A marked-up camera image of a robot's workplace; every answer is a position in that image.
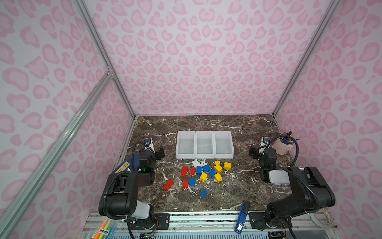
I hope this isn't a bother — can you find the white bin compartment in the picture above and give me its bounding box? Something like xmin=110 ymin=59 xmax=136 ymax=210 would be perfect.
xmin=213 ymin=131 xmax=234 ymax=159
xmin=176 ymin=131 xmax=196 ymax=159
xmin=196 ymin=131 xmax=213 ymax=159

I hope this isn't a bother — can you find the long red lego brick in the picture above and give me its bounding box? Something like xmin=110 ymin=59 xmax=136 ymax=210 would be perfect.
xmin=163 ymin=179 xmax=174 ymax=191

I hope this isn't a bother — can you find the red lego brick small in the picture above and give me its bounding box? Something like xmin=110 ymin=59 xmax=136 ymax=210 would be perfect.
xmin=190 ymin=167 xmax=197 ymax=176

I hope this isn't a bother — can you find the blue lego front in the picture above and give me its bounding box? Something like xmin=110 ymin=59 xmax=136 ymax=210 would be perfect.
xmin=201 ymin=190 xmax=208 ymax=198

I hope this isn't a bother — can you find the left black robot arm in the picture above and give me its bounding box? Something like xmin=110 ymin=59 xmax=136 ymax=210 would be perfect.
xmin=98 ymin=138 xmax=165 ymax=228

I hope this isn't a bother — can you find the white bin left compartment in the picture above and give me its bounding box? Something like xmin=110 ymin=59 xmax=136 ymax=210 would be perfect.
xmin=176 ymin=131 xmax=196 ymax=159

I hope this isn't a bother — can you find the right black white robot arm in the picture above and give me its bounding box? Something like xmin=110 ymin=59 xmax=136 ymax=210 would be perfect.
xmin=249 ymin=134 xmax=336 ymax=230

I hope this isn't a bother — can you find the white bin right compartment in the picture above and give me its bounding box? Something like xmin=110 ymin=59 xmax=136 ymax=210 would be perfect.
xmin=213 ymin=131 xmax=234 ymax=159

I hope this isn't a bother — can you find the blue lego mid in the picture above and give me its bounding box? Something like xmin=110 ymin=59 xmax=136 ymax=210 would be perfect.
xmin=189 ymin=178 xmax=196 ymax=187

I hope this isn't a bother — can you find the highlighter pen pack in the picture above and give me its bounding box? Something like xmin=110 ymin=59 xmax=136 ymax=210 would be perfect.
xmin=91 ymin=219 xmax=118 ymax=239

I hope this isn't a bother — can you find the pink pen cup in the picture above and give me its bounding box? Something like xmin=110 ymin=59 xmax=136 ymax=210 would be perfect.
xmin=270 ymin=131 xmax=299 ymax=155

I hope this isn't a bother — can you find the white bin middle compartment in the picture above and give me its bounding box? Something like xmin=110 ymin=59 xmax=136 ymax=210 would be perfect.
xmin=196 ymin=131 xmax=213 ymax=159

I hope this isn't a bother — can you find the dark blue notebook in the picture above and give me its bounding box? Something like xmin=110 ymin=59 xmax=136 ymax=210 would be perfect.
xmin=113 ymin=153 xmax=140 ymax=173

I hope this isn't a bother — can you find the blue stapler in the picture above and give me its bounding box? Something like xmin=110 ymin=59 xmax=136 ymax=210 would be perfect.
xmin=234 ymin=201 xmax=251 ymax=234

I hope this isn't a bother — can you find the white tape roll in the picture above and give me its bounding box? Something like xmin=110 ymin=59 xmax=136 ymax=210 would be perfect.
xmin=309 ymin=209 xmax=334 ymax=229

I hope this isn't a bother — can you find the blue lego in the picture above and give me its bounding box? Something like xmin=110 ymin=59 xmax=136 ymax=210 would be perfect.
xmin=196 ymin=166 xmax=203 ymax=176
xmin=209 ymin=169 xmax=216 ymax=178
xmin=202 ymin=165 xmax=210 ymax=172
xmin=201 ymin=190 xmax=208 ymax=198

